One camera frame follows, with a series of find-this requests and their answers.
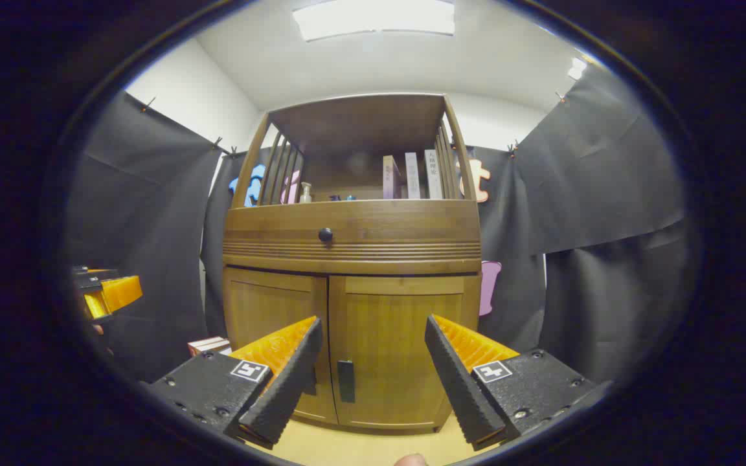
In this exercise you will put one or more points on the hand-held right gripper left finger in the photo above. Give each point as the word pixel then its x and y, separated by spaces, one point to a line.
pixel 289 388

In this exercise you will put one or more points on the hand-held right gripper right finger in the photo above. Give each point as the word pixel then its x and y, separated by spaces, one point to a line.
pixel 457 388

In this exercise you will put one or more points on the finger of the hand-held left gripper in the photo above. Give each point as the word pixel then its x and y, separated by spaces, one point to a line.
pixel 117 294

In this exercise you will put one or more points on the wooden shoe cabinet door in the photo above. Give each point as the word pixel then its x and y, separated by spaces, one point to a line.
pixel 392 323
pixel 269 304

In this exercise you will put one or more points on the wooden double-door shoe cabinet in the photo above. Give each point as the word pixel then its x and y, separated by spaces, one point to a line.
pixel 399 246

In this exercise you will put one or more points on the black backdrop cloth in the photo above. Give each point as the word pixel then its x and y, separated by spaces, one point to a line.
pixel 153 226

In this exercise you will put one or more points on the beige covered book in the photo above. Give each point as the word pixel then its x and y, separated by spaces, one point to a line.
pixel 208 345

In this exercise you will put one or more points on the black round drawer knob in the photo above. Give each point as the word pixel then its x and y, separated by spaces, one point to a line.
pixel 325 235

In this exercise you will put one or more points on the small pump bottle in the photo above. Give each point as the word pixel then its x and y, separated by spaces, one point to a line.
pixel 305 194

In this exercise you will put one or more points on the small blue item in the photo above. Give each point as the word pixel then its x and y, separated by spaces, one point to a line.
pixel 340 197

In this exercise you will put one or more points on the pink upright book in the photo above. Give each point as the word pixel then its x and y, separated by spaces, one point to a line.
pixel 390 178

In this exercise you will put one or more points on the small ceiling light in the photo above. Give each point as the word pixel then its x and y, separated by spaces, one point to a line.
pixel 577 68

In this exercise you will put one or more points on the rectangular ceiling light panel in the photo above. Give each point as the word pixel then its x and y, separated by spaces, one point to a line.
pixel 373 18

